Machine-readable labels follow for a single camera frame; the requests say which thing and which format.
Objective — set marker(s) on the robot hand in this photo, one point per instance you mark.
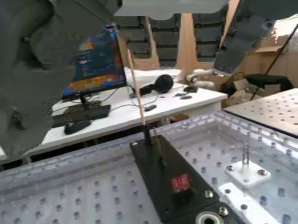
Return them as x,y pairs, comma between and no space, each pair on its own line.
31,66

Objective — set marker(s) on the computer monitor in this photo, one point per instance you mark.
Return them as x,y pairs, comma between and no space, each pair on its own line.
100,63

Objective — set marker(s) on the black keyboard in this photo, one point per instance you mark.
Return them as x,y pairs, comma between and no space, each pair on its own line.
86,114

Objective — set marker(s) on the black computer mouse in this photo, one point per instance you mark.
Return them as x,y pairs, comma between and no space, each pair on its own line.
76,127

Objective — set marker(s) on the thin stick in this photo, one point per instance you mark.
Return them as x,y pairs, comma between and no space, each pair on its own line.
138,96

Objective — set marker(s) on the black headphones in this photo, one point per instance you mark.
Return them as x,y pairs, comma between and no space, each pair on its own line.
161,84

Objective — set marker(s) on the clear box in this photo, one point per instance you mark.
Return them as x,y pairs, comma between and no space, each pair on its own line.
88,160

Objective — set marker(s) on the white desk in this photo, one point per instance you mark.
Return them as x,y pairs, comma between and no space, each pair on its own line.
177,103

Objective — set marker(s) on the small white jointed device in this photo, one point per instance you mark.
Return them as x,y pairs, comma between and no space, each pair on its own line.
197,78

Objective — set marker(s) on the black plate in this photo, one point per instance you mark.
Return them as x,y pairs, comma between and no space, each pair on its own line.
177,173

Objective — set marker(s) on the small white block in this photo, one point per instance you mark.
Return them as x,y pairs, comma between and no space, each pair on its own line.
247,174

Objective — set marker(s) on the metal bearing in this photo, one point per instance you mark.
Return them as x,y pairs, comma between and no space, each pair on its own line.
209,219

